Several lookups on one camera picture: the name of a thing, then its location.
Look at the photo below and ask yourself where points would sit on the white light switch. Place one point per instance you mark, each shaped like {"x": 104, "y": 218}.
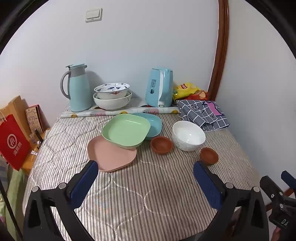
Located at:
{"x": 93, "y": 15}

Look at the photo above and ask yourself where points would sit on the pink plastic plate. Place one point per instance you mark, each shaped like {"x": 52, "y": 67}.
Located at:
{"x": 111, "y": 157}

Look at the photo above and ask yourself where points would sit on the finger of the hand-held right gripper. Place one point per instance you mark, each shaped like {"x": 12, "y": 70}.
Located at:
{"x": 289, "y": 177}
{"x": 271, "y": 187}

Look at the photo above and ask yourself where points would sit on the red snack bag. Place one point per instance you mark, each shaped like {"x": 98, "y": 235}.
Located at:
{"x": 201, "y": 95}

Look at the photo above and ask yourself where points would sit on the white ceramic bowl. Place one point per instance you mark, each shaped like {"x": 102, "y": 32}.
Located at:
{"x": 188, "y": 134}

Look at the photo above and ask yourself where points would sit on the brown wooden door frame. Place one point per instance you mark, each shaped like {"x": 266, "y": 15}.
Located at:
{"x": 220, "y": 46}

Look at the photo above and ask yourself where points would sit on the red paper bag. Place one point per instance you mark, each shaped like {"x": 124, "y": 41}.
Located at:
{"x": 13, "y": 143}

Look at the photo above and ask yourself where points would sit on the grey checked cloth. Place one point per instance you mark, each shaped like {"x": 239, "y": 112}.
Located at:
{"x": 198, "y": 113}

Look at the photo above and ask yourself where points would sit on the floral table cover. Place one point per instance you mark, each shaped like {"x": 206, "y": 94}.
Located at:
{"x": 97, "y": 112}

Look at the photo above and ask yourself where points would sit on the green plastic plate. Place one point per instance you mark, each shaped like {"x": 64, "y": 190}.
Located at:
{"x": 124, "y": 129}

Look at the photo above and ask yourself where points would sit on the striped quilted blanket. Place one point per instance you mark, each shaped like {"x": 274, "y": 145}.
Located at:
{"x": 150, "y": 197}

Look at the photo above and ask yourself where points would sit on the large white serving bowl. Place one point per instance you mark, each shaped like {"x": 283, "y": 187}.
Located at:
{"x": 113, "y": 103}

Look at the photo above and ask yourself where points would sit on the person's right hand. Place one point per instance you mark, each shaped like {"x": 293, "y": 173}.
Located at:
{"x": 276, "y": 235}

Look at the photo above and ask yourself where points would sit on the blue plastic plate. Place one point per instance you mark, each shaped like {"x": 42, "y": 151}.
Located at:
{"x": 154, "y": 126}

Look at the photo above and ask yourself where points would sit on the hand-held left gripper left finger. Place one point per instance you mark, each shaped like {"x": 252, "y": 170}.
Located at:
{"x": 85, "y": 179}

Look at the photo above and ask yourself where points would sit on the small brown bowl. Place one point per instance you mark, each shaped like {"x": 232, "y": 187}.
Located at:
{"x": 209, "y": 156}

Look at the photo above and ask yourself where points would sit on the light blue electric kettle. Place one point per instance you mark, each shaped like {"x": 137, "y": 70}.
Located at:
{"x": 157, "y": 88}

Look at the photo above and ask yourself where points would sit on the light blue thermos jug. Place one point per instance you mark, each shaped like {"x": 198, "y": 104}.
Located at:
{"x": 79, "y": 90}

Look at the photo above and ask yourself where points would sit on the yellow chips bag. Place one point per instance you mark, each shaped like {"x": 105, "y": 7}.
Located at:
{"x": 185, "y": 90}

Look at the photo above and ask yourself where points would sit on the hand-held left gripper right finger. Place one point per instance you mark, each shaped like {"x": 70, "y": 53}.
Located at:
{"x": 205, "y": 183}

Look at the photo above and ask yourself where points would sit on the wooden side table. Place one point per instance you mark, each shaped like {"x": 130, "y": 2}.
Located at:
{"x": 30, "y": 160}

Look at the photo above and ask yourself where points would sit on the large brown bowl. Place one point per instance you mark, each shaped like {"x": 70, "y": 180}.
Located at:
{"x": 161, "y": 144}

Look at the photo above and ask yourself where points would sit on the blue patterned porcelain bowl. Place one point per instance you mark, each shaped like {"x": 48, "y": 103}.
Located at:
{"x": 111, "y": 89}

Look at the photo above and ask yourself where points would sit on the green cloth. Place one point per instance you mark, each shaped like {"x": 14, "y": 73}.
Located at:
{"x": 12, "y": 197}

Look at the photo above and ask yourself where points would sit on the brown gift boxes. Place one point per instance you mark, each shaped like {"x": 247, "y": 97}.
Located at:
{"x": 17, "y": 106}

